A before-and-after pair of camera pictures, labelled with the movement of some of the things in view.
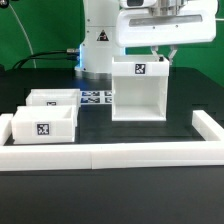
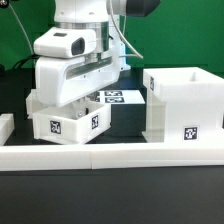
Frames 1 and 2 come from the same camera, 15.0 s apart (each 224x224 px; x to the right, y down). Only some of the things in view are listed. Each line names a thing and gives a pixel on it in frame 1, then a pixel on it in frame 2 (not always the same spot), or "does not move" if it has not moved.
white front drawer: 44,124 -> 75,122
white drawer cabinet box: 139,86 -> 183,105
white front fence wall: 98,157 does not move
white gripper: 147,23 -> 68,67
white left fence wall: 5,127 does not move
